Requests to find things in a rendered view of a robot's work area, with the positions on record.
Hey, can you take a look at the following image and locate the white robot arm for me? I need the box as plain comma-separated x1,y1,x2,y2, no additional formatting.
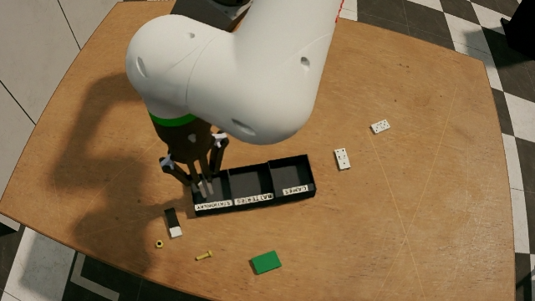
125,0,344,147

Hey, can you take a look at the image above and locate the white domino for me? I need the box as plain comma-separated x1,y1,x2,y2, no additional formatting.
334,148,350,171
370,120,390,135

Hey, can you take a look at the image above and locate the yellow bolt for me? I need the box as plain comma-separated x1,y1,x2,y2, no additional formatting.
197,250,213,260

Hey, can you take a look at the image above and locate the black rack of three bins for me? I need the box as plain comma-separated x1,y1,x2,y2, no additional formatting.
191,154,317,217

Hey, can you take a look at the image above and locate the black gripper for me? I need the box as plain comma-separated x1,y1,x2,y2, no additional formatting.
159,130,229,197

